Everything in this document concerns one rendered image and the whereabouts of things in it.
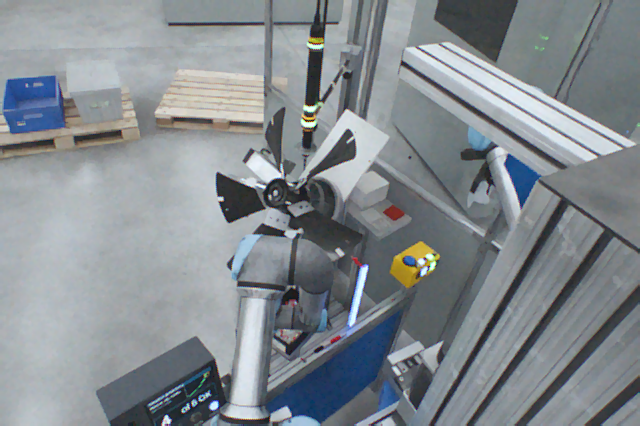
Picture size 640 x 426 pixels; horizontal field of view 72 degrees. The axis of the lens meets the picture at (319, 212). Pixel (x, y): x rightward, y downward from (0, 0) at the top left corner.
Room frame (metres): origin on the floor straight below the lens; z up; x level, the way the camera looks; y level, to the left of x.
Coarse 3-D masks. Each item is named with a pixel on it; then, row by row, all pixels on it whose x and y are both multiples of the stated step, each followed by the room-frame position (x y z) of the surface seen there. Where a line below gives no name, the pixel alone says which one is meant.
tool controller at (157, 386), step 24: (168, 360) 0.56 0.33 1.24; (192, 360) 0.56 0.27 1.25; (120, 384) 0.48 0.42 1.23; (144, 384) 0.49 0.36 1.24; (168, 384) 0.49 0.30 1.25; (192, 384) 0.51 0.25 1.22; (216, 384) 0.54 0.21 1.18; (120, 408) 0.42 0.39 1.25; (144, 408) 0.44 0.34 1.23; (168, 408) 0.46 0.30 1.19; (192, 408) 0.49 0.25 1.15; (216, 408) 0.52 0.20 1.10
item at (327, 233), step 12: (300, 216) 1.20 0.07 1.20; (312, 216) 1.21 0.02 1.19; (324, 216) 1.22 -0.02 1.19; (312, 228) 1.15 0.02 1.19; (324, 228) 1.16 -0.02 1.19; (336, 228) 1.17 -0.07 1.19; (348, 228) 1.17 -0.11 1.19; (312, 240) 1.10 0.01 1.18; (324, 240) 1.10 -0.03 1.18; (336, 240) 1.11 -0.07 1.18; (360, 240) 1.12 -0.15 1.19; (336, 252) 1.06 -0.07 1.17; (348, 252) 1.07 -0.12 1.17
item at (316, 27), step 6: (318, 18) 1.24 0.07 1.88; (312, 24) 1.24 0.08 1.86; (318, 24) 1.24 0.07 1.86; (312, 30) 1.23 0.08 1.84; (318, 30) 1.23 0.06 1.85; (312, 36) 1.23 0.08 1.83; (318, 36) 1.23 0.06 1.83; (306, 132) 1.23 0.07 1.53; (312, 132) 1.24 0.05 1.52; (306, 138) 1.23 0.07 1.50; (312, 138) 1.24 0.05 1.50; (306, 144) 1.23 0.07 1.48; (306, 156) 1.24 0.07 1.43
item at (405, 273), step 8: (416, 248) 1.23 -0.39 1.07; (424, 248) 1.24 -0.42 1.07; (400, 256) 1.18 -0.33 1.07; (416, 256) 1.19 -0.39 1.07; (424, 256) 1.19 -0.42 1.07; (392, 264) 1.17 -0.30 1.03; (400, 264) 1.15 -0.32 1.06; (408, 264) 1.14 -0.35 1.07; (424, 264) 1.15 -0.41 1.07; (392, 272) 1.16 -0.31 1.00; (400, 272) 1.14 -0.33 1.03; (408, 272) 1.12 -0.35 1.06; (416, 272) 1.11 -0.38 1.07; (400, 280) 1.13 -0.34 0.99; (408, 280) 1.11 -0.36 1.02; (416, 280) 1.13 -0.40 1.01
